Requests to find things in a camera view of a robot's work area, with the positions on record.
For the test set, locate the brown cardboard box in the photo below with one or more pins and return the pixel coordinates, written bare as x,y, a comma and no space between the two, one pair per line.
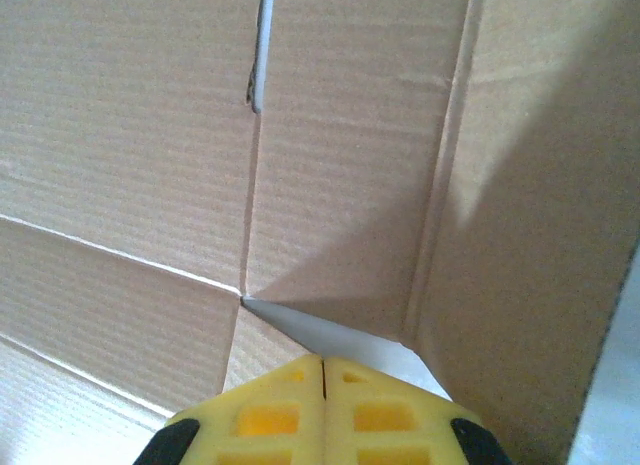
150,135

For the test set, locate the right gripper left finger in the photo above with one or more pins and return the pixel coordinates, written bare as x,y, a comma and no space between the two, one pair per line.
270,435

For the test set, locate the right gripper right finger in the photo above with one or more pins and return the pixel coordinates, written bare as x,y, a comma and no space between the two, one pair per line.
390,435

